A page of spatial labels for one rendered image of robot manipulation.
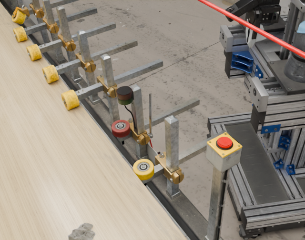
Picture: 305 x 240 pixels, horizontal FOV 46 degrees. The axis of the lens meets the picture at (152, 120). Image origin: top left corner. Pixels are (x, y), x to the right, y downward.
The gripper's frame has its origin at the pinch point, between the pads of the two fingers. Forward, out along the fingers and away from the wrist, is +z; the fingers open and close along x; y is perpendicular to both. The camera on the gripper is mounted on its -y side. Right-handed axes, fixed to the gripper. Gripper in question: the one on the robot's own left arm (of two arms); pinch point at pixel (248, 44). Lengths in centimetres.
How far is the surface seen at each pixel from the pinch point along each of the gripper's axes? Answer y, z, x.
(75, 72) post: -70, 55, 78
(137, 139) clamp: -40, 47, 9
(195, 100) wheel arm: -10, 46, 29
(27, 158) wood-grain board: -84, 42, 1
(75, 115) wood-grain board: -66, 42, 24
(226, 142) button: -16.8, 8.5, -34.7
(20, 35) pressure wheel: -98, 37, 95
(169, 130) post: -29.1, 23.1, -12.3
